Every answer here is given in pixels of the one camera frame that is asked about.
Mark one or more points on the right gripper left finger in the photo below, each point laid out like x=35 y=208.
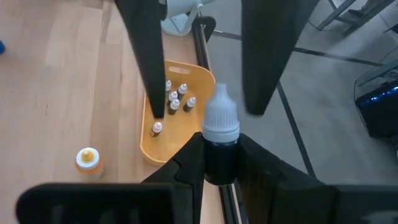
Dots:
x=189 y=174

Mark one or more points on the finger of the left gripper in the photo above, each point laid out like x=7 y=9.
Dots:
x=267 y=46
x=143 y=46

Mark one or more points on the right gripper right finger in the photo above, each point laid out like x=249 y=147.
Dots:
x=267 y=193

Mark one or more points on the small white-capped dropper bottle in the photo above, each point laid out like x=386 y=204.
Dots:
x=173 y=96
x=182 y=89
x=156 y=127
x=174 y=105
x=220 y=124
x=190 y=102
x=168 y=85

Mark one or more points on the blue food coloring bottle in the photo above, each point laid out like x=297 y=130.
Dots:
x=2 y=47

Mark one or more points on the orange food coloring bottle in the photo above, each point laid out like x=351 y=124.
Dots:
x=88 y=161

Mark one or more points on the white cylindrical spotlight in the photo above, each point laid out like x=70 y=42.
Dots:
x=180 y=9

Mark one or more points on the grey metal chair legs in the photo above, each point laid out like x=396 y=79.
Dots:
x=335 y=15

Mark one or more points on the black computer case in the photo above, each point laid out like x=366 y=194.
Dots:
x=379 y=115

